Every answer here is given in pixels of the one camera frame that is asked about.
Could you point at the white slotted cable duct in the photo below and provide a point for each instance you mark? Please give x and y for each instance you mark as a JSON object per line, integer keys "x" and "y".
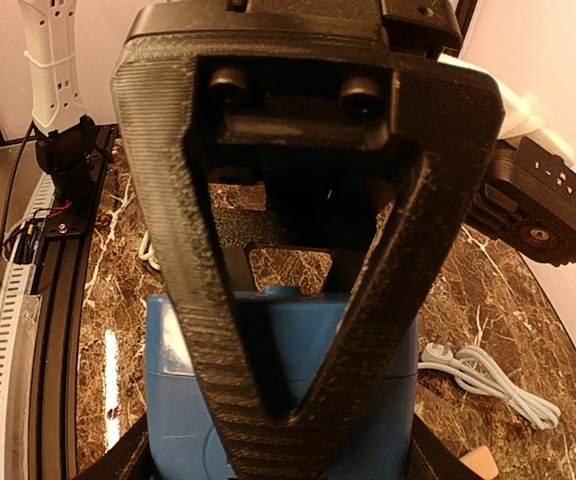
{"x": 19, "y": 315}

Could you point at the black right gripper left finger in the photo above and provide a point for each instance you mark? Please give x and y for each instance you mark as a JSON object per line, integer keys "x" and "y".
{"x": 127, "y": 459}

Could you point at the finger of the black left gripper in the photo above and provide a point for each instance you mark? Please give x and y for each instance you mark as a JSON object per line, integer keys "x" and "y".
{"x": 243, "y": 140}

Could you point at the black front rail frame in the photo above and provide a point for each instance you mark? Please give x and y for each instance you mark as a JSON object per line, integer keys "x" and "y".
{"x": 59, "y": 280}

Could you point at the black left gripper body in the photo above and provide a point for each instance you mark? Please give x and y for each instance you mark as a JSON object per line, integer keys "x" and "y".
{"x": 415, "y": 27}

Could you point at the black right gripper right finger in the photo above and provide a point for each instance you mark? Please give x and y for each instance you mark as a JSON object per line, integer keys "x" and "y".
{"x": 429, "y": 458}

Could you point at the white power strip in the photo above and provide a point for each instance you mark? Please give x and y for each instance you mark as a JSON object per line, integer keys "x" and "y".
{"x": 146, "y": 252}

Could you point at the blue cube socket adapter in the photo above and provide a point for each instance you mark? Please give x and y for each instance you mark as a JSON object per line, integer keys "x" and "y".
{"x": 289, "y": 335}

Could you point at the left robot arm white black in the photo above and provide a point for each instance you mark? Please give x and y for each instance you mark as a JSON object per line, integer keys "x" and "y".
{"x": 527, "y": 198}

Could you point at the pink charger plug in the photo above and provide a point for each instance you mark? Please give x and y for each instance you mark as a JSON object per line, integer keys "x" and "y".
{"x": 482, "y": 463}

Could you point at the light blue power strip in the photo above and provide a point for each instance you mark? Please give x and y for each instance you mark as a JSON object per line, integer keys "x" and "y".
{"x": 476, "y": 372}

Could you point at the small circuit board left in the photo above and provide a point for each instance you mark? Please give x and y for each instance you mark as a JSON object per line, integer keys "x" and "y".
{"x": 28, "y": 237}

